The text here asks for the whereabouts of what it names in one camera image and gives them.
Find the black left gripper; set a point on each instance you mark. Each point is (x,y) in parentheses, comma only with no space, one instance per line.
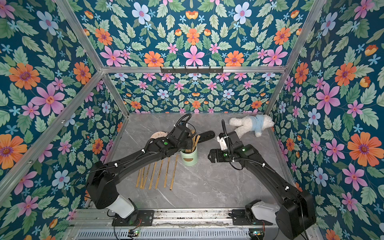
(189,142)

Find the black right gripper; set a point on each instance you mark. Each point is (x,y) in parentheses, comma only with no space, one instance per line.
(217,155)

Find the tan paper straw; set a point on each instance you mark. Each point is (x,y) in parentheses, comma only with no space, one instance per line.
(153,176)
(167,172)
(142,177)
(146,176)
(139,178)
(174,172)
(159,175)

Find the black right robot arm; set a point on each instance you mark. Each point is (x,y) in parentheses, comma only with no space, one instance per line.
(294,211)

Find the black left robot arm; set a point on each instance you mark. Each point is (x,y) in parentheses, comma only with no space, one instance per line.
(103,178)

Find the bundle of paper straws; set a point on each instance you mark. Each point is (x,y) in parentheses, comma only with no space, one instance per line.
(192,144)

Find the round beige kitchen timer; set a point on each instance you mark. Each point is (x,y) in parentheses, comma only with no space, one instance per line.
(159,134)

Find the light green metal cup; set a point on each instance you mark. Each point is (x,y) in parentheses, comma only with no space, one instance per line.
(189,158)

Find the white plush toy blue shirt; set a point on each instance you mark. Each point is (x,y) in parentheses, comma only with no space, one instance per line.
(256,124)

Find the black wall hook rail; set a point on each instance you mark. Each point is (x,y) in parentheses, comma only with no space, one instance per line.
(191,70)

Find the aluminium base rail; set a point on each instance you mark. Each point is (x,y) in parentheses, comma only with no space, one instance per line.
(172,224)

